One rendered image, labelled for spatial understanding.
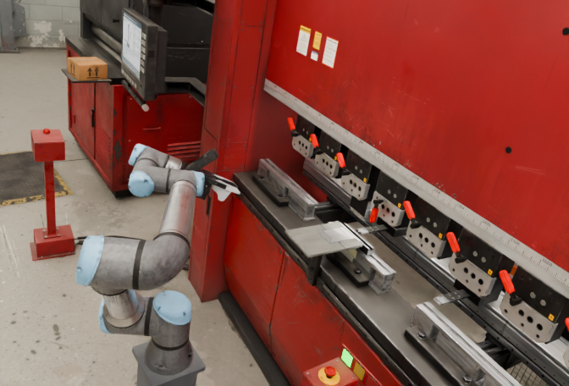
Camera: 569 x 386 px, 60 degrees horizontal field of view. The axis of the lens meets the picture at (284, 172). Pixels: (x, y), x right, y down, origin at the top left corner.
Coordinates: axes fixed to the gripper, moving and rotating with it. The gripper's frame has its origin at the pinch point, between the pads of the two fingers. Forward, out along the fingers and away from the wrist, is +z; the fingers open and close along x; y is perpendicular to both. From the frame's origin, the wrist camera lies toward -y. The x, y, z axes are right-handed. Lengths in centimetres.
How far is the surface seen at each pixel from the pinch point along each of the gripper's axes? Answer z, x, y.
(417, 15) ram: 30, 4, -76
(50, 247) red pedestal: -56, -155, 115
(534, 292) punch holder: 73, 57, -16
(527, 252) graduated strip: 68, 53, -25
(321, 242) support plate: 43.8, -13.8, 11.1
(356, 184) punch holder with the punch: 47, -16, -15
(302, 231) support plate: 37.7, -21.2, 11.5
